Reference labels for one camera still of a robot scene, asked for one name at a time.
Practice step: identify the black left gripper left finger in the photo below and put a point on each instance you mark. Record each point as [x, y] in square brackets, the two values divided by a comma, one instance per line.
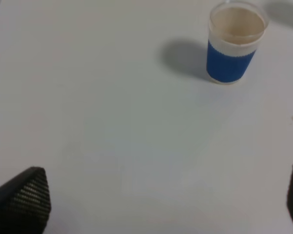
[25, 204]

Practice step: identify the blue sleeved clear cup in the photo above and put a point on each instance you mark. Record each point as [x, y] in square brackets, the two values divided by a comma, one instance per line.
[236, 29]

